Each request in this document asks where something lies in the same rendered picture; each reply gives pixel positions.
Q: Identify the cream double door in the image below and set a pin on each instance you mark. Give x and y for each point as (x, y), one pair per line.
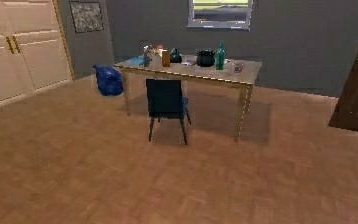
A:
(20, 56)

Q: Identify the brown paper bag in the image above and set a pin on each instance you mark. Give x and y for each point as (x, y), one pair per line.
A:
(166, 58)

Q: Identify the grey framed picture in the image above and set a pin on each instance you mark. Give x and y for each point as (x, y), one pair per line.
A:
(86, 16)

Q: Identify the black cooking pot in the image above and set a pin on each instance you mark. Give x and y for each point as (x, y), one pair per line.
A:
(205, 58)

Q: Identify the small grey cup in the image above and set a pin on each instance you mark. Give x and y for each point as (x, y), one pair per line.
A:
(238, 67)

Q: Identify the dark blue chair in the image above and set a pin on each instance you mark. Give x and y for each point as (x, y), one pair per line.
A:
(164, 97)

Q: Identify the grey framed window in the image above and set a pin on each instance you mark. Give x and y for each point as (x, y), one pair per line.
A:
(220, 13)

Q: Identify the blue garbage bag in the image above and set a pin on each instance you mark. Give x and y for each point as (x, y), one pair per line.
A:
(109, 81)

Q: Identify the green glass bottle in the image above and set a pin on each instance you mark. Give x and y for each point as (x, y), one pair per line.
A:
(220, 57)

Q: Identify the blue grey statue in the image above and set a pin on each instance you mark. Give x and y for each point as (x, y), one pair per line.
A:
(147, 57)

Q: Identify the light blue cloth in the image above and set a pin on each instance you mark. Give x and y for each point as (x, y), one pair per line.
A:
(134, 61)

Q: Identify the black kettle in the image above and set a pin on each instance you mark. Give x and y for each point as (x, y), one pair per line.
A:
(175, 56)

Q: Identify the red and white object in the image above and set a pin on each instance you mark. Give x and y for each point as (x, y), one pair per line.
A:
(158, 50)

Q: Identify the light wooden table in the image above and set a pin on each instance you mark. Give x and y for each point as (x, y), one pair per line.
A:
(200, 72)

